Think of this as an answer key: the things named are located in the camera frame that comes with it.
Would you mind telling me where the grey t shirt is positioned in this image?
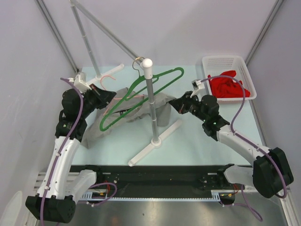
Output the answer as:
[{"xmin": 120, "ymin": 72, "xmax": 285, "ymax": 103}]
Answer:
[{"xmin": 81, "ymin": 88, "xmax": 175, "ymax": 149}]

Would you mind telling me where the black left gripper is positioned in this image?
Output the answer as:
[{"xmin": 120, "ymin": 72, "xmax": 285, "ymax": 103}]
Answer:
[{"xmin": 79, "ymin": 83, "xmax": 116, "ymax": 118}]

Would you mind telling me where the red t shirt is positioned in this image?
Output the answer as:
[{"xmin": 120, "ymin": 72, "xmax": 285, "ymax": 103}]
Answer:
[{"xmin": 209, "ymin": 77, "xmax": 243, "ymax": 98}]

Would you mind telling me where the pink wire hanger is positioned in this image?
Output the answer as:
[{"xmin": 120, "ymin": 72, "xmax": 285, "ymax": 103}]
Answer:
[{"xmin": 100, "ymin": 74, "xmax": 144, "ymax": 116}]

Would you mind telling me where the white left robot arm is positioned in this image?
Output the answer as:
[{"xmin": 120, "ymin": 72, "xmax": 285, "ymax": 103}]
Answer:
[{"xmin": 25, "ymin": 84, "xmax": 116, "ymax": 223}]

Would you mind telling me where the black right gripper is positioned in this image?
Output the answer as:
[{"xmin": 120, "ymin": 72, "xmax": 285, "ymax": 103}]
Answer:
[{"xmin": 169, "ymin": 91, "xmax": 208, "ymax": 122}]

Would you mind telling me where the white slotted cable duct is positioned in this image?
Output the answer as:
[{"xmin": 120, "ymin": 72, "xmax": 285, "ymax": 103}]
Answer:
[{"xmin": 79, "ymin": 190, "xmax": 238, "ymax": 201}]

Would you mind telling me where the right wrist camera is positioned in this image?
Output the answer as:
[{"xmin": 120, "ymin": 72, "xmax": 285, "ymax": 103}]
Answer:
[{"xmin": 190, "ymin": 79, "xmax": 206, "ymax": 98}]

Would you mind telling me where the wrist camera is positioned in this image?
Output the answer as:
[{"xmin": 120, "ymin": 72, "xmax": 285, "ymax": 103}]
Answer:
[
  {"xmin": 67, "ymin": 72, "xmax": 92, "ymax": 93},
  {"xmin": 190, "ymin": 79, "xmax": 206, "ymax": 98}
]

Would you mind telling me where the white clothes rack with poles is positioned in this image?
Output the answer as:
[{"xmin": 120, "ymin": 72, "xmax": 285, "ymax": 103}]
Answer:
[{"xmin": 70, "ymin": 0, "xmax": 184, "ymax": 167}]

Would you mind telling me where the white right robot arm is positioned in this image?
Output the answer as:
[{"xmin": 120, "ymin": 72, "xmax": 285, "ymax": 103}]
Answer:
[{"xmin": 169, "ymin": 91, "xmax": 294, "ymax": 198}]

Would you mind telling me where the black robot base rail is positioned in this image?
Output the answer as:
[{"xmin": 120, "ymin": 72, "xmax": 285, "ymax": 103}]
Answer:
[{"xmin": 71, "ymin": 165, "xmax": 242, "ymax": 201}]

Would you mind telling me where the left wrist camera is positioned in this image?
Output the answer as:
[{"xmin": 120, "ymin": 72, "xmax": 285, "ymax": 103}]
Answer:
[{"xmin": 67, "ymin": 72, "xmax": 92, "ymax": 93}]

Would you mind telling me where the green plastic hanger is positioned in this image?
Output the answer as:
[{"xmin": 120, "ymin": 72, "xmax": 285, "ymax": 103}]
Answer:
[{"xmin": 99, "ymin": 66, "xmax": 184, "ymax": 131}]

